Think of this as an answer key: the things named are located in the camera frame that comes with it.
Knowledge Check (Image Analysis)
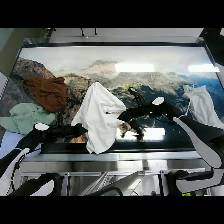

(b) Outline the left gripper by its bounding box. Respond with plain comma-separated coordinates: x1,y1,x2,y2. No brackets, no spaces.
65,122,89,139

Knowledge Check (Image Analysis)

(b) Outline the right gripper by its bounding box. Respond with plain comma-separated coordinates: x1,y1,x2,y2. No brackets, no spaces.
117,107,142,123

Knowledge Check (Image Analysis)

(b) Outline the white T-shirt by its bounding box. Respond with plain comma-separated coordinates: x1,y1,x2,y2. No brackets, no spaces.
70,81,127,155

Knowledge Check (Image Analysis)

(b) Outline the brown garment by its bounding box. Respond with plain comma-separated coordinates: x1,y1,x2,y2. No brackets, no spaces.
24,75,70,114

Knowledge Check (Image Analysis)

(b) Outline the pale green garment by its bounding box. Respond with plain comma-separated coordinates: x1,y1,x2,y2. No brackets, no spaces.
0,102,57,136

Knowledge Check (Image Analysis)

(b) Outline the pale blue garment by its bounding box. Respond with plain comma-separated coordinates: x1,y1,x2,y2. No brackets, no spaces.
0,130,43,160

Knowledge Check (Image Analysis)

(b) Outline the light grey garment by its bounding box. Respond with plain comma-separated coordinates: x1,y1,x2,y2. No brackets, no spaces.
182,84,224,131

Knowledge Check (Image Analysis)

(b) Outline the silver frame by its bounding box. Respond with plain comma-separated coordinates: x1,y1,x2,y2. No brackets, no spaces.
15,150,224,197

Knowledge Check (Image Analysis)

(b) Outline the black cable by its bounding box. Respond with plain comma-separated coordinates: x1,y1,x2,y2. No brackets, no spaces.
87,185,125,197

